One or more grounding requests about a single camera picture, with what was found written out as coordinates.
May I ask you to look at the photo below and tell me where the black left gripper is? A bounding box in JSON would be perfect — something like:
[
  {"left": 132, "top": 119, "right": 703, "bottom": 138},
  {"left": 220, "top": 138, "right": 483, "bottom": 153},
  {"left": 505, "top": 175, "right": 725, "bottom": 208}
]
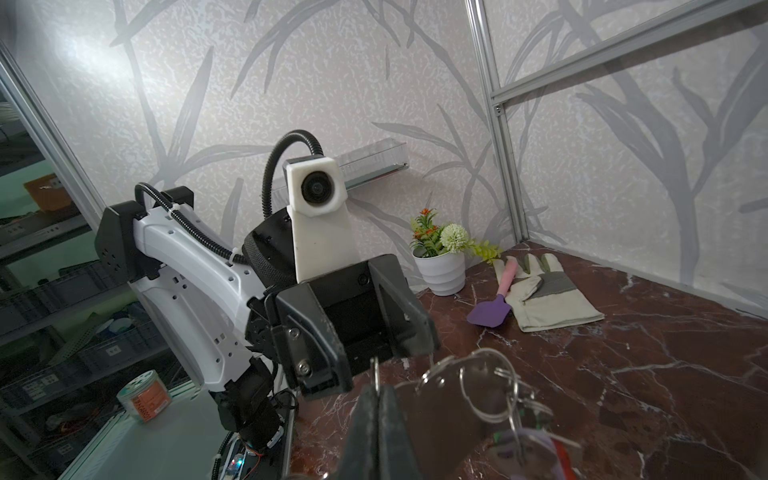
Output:
[{"left": 245, "top": 254, "right": 441, "bottom": 400}]

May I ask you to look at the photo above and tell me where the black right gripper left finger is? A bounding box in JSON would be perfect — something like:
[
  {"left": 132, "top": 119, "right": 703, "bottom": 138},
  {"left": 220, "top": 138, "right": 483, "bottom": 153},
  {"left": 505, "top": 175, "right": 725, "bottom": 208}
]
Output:
[{"left": 333, "top": 385, "right": 379, "bottom": 480}]

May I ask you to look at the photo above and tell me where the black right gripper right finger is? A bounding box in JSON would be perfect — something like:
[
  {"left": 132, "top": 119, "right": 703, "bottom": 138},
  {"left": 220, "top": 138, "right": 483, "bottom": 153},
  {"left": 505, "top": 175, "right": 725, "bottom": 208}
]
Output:
[{"left": 377, "top": 385, "right": 422, "bottom": 480}]

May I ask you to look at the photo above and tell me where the bunch of coloured keys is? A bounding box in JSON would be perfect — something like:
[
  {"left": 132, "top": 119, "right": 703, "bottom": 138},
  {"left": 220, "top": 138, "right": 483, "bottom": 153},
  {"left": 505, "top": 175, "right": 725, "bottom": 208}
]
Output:
[{"left": 485, "top": 427, "right": 584, "bottom": 480}]

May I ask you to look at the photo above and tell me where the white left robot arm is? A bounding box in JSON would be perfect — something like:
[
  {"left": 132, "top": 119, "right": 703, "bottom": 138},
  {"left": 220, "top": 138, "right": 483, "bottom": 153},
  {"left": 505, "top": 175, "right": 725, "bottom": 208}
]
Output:
[{"left": 96, "top": 183, "right": 440, "bottom": 452}]

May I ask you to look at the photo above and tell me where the white ribbed plant pot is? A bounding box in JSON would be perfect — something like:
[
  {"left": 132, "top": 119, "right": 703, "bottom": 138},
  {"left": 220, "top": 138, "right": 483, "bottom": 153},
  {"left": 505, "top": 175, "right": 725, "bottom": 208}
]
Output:
[{"left": 414, "top": 253, "right": 466, "bottom": 297}]

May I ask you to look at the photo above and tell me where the artificial green plant with flowers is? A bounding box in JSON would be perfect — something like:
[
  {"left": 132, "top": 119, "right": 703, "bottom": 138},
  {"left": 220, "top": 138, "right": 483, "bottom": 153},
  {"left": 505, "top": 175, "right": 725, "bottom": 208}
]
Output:
[{"left": 410, "top": 208, "right": 502, "bottom": 263}]

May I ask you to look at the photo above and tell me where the beige and grey garden glove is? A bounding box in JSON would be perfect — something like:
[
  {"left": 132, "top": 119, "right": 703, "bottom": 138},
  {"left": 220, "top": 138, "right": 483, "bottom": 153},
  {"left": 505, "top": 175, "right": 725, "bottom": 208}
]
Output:
[{"left": 492, "top": 253, "right": 605, "bottom": 333}]

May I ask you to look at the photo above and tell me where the red tape roll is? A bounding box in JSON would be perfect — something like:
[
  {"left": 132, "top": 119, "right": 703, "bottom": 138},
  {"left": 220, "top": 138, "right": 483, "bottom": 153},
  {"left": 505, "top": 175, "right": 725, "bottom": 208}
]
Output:
[{"left": 116, "top": 370, "right": 172, "bottom": 423}]

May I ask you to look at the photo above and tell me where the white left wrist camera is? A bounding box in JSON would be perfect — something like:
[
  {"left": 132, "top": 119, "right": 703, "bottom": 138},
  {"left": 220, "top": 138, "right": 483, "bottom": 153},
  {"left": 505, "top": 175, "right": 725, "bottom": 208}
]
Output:
[{"left": 284, "top": 155, "right": 361, "bottom": 282}]

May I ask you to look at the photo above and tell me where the purple trowel pink handle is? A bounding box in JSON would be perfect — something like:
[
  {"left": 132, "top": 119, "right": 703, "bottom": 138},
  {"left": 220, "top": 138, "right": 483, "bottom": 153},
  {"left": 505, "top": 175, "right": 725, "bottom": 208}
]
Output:
[{"left": 467, "top": 257, "right": 518, "bottom": 328}]

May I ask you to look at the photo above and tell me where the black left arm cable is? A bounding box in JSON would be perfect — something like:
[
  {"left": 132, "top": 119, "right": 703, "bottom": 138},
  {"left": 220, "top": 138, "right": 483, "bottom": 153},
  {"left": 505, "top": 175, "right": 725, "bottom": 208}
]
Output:
[{"left": 133, "top": 129, "right": 325, "bottom": 266}]

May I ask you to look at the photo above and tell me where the clear plastic wall tray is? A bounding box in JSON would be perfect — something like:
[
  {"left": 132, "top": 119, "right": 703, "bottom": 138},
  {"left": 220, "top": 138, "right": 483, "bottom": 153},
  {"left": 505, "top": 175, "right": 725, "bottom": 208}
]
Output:
[{"left": 271, "top": 138, "right": 409, "bottom": 211}]

